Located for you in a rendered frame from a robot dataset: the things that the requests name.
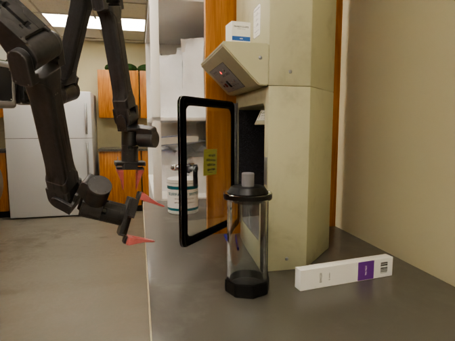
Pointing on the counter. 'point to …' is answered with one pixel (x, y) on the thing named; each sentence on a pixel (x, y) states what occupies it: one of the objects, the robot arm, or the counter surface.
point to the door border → (183, 162)
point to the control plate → (226, 78)
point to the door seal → (186, 164)
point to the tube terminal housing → (296, 124)
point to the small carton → (237, 32)
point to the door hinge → (235, 143)
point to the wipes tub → (172, 195)
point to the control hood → (242, 63)
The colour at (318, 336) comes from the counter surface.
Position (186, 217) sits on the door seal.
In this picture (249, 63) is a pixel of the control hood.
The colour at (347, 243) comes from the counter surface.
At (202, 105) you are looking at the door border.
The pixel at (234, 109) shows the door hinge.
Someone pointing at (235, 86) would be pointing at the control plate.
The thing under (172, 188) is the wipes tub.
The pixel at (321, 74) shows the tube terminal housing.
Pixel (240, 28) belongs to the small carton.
